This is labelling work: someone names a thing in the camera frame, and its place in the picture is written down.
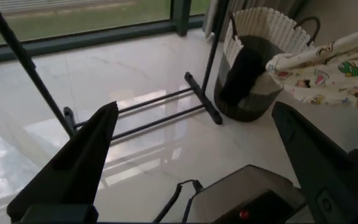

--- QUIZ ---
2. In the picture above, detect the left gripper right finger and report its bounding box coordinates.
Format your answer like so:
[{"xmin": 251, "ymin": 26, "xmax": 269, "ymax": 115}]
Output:
[{"xmin": 271, "ymin": 101, "xmax": 358, "ymax": 224}]

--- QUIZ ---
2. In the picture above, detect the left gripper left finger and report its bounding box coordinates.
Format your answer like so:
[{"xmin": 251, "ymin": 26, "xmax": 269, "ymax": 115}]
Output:
[{"xmin": 6, "ymin": 101, "xmax": 120, "ymax": 223}]

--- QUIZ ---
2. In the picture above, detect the cream printed garment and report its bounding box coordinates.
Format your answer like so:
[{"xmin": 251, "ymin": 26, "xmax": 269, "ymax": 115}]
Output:
[{"xmin": 265, "ymin": 23, "xmax": 358, "ymax": 110}]

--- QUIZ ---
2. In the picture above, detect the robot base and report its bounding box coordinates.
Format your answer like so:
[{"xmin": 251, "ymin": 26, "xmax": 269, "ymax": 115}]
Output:
[{"xmin": 191, "ymin": 164, "xmax": 307, "ymax": 224}]

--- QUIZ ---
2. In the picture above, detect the black clothes rack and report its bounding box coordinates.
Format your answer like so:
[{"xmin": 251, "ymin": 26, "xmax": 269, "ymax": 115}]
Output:
[{"xmin": 0, "ymin": 0, "xmax": 230, "ymax": 141}]

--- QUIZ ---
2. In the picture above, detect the white laundry basket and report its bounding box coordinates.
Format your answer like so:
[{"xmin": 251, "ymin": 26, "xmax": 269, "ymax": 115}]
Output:
[{"xmin": 213, "ymin": 6, "xmax": 321, "ymax": 123}]

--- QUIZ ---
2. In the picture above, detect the black short-sleeved shirt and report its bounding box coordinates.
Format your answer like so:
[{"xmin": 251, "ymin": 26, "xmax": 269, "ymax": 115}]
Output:
[{"xmin": 219, "ymin": 46, "xmax": 267, "ymax": 107}]

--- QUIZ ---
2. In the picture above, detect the window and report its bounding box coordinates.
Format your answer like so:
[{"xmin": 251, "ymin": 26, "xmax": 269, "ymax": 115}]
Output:
[{"xmin": 0, "ymin": 0, "xmax": 213, "ymax": 66}]

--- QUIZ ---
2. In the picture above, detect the black cable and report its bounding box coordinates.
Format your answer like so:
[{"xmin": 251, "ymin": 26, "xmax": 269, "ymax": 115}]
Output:
[{"xmin": 152, "ymin": 179, "xmax": 204, "ymax": 224}]

